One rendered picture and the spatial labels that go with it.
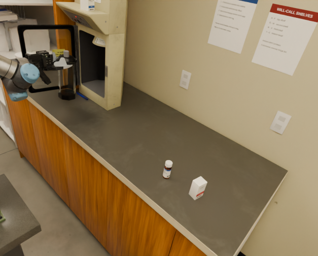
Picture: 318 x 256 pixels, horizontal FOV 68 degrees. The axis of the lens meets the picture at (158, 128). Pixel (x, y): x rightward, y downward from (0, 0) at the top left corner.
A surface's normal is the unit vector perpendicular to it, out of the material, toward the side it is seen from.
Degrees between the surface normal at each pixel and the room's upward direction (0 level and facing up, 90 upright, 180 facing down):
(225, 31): 90
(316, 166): 90
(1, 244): 0
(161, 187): 0
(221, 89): 90
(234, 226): 0
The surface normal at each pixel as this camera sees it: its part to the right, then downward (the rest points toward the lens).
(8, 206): 0.14, -0.82
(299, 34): -0.66, 0.33
